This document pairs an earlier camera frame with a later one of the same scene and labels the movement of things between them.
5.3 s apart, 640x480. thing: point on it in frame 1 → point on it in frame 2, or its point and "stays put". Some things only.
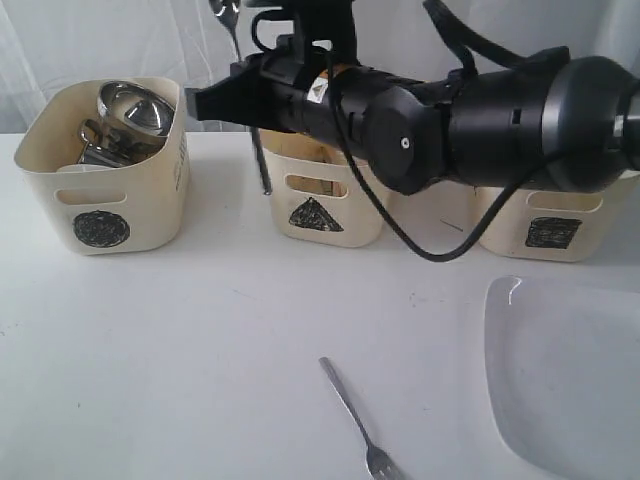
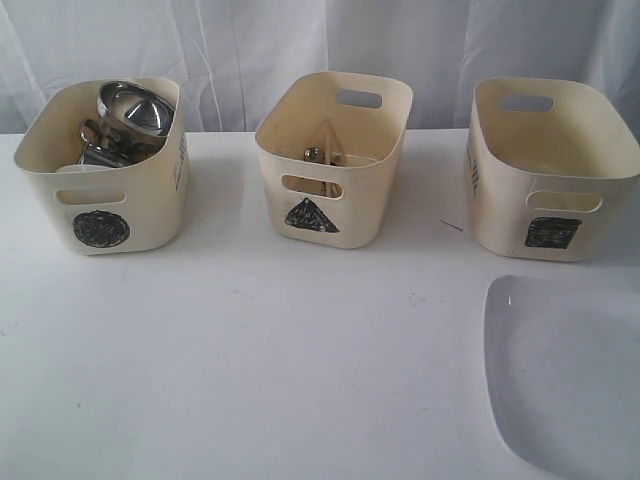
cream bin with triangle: (318, 196) stays put
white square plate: (563, 372) stays put
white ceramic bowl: (85, 168) stays put
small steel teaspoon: (228, 12) → (314, 154)
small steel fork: (381, 466) → (337, 159)
